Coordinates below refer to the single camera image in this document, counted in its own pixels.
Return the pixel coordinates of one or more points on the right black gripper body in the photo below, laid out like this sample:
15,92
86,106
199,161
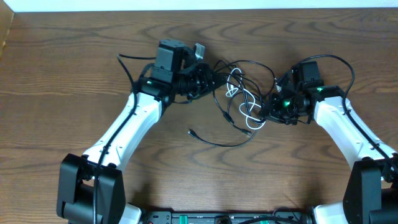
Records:
283,110

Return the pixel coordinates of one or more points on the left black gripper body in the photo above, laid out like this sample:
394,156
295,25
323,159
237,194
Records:
197,83

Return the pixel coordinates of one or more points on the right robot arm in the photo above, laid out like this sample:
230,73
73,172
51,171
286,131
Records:
371,193

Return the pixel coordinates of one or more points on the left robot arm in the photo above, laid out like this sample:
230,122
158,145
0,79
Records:
90,186

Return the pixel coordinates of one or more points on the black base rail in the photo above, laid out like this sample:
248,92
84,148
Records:
278,216

